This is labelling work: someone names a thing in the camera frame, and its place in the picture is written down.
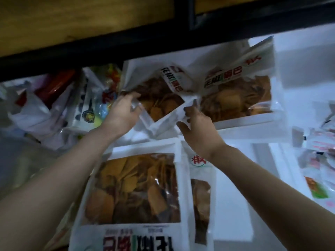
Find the pile of white printed packets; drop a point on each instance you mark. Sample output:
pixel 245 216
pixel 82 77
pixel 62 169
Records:
pixel 316 159

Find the person's left forearm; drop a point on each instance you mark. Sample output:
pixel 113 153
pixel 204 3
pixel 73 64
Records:
pixel 52 190

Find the white plastic bag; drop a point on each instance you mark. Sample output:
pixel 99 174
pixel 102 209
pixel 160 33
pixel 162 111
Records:
pixel 31 115

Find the white bag of orange crisps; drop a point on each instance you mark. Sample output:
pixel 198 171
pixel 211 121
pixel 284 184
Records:
pixel 157 99
pixel 235 96
pixel 131 190
pixel 200 201

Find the person's left hand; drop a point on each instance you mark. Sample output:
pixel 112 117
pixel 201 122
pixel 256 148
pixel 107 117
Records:
pixel 121 116

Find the person's right hand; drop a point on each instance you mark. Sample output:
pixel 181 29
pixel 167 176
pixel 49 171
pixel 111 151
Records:
pixel 201 134

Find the black metal guard rail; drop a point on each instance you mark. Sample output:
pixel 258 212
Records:
pixel 104 54

